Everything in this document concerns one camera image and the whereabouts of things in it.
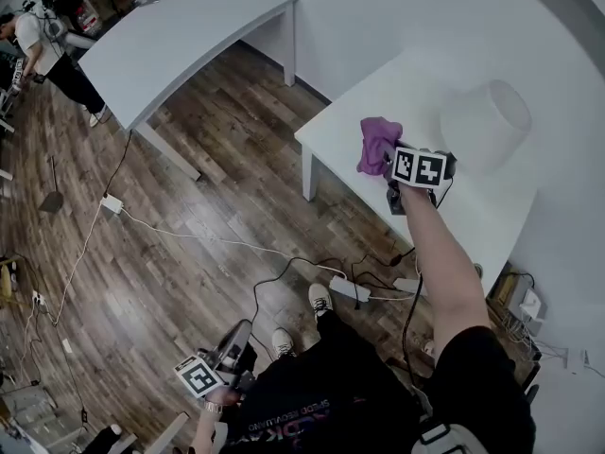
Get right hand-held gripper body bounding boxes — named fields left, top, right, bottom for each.
left=385, top=145, right=449, bottom=218

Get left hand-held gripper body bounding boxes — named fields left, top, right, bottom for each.
left=174, top=346, right=257, bottom=399

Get purple cloth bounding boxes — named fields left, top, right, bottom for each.
left=355, top=116, right=405, bottom=178

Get white shade table lamp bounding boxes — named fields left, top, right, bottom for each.
left=424, top=79, right=534, bottom=183

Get person's left forearm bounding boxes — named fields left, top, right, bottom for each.
left=188, top=409, right=221, bottom=454

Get person's right forearm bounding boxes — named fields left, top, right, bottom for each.
left=401, top=184, right=493, bottom=354

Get person's left hand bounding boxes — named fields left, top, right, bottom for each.
left=205, top=388, right=243, bottom=407

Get person's left white shoe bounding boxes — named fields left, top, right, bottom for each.
left=271, top=327, right=297, bottom=359

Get person's white shoe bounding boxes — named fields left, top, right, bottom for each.
left=307, top=282, right=334, bottom=323
left=271, top=327, right=297, bottom=359

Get white square table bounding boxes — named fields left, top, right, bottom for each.
left=292, top=47, right=540, bottom=298

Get person's right white shoe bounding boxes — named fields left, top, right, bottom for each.
left=307, top=282, right=334, bottom=323

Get person's black trousers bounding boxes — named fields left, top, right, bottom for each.
left=250, top=307, right=417, bottom=396

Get person's black t-shirt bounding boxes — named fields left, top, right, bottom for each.
left=212, top=323, right=538, bottom=454

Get white power strip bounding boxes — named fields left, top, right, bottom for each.
left=329, top=275, right=372, bottom=303

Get white router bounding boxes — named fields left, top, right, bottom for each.
left=518, top=287, right=543, bottom=319

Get white power adapter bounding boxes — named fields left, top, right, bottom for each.
left=100, top=194, right=125, bottom=216

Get brown dustpan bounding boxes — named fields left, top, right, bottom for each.
left=37, top=156, right=65, bottom=215

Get light grey waist bag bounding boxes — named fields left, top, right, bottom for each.
left=409, top=421, right=491, bottom=454

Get white curved desk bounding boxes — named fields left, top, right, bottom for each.
left=77, top=0, right=301, bottom=182

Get black floor cable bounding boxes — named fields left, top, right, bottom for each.
left=252, top=255, right=332, bottom=349

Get long white floor cable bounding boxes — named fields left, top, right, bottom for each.
left=120, top=208, right=349, bottom=278

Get grey network switch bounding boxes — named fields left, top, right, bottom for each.
left=508, top=274, right=549, bottom=323

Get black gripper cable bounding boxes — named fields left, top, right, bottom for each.
left=400, top=271, right=424, bottom=387

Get thin white cable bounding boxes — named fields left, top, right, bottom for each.
left=18, top=213, right=105, bottom=330

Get bundle of white network cables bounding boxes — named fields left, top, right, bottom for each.
left=500, top=309, right=568, bottom=363

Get thin black cable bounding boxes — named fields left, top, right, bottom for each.
left=101, top=130, right=134, bottom=199

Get white wall socket box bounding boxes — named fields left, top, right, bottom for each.
left=564, top=347, right=592, bottom=373

